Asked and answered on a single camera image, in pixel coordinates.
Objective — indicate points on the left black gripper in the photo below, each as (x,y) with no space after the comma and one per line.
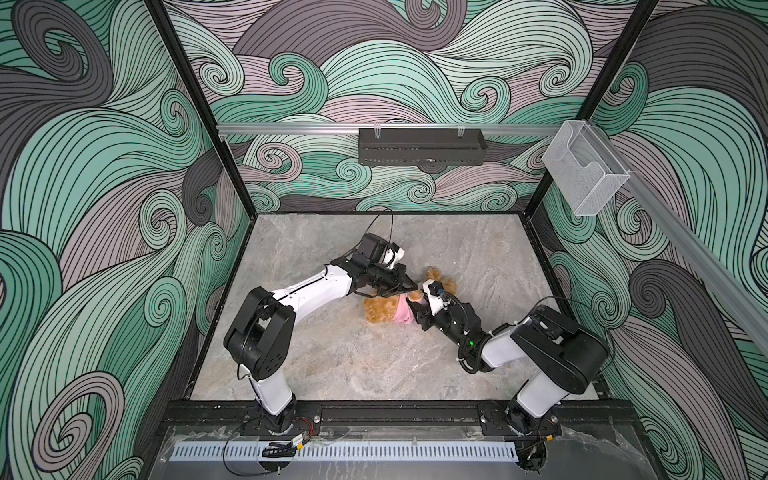
(398,275)

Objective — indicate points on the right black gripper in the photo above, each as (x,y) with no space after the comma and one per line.
(421,315)

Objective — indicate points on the brown teddy bear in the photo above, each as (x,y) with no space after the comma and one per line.
(380,309)

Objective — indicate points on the pink teddy hoodie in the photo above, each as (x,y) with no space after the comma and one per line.
(407,307)

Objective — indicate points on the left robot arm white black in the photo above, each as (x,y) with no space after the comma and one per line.
(259,338)

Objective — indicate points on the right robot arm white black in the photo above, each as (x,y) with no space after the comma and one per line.
(567,355)

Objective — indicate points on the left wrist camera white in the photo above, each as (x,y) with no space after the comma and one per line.
(392,255)

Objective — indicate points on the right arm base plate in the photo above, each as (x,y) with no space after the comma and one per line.
(509,419)

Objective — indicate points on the black perforated wall tray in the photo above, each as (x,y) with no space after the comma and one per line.
(430,147)

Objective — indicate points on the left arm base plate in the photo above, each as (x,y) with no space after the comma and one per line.
(298,416)

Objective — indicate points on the clear acrylic wall box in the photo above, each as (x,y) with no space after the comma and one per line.
(585,167)

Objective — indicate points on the back aluminium rail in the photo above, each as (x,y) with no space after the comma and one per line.
(305,128)

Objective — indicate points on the white slotted cable duct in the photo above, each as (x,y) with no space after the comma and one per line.
(245,451)

